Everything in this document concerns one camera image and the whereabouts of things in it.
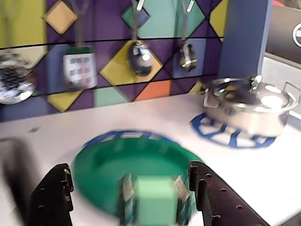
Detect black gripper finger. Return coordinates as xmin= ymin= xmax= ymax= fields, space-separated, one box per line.
xmin=29 ymin=163 xmax=74 ymax=226
xmin=189 ymin=161 xmax=270 ymax=226

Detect green plastic plate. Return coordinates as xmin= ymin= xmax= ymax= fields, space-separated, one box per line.
xmin=72 ymin=137 xmax=206 ymax=226

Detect steel pot lid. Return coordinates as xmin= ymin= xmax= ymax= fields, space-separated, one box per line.
xmin=210 ymin=74 xmax=299 ymax=115

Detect blue burner print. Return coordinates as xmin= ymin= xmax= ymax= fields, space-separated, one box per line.
xmin=80 ymin=129 xmax=181 ymax=153
xmin=189 ymin=112 xmax=276 ymax=149

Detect steel toy pot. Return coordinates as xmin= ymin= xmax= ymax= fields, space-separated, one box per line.
xmin=202 ymin=79 xmax=296 ymax=138

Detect steel slotted toy spatula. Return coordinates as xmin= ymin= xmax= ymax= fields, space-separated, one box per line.
xmin=62 ymin=0 xmax=99 ymax=92

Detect grey desk divider panel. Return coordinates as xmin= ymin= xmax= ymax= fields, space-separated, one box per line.
xmin=261 ymin=54 xmax=301 ymax=118

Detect steel toy fork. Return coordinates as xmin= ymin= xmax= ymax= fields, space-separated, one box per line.
xmin=179 ymin=0 xmax=198 ymax=73

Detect steel toy spoon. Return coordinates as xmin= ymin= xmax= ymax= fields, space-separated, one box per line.
xmin=127 ymin=0 xmax=154 ymax=78

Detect blue toy kitchen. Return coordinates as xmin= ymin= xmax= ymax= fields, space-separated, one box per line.
xmin=0 ymin=0 xmax=301 ymax=226

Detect black Dell monitor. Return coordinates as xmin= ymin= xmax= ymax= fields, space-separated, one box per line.
xmin=265 ymin=4 xmax=301 ymax=62

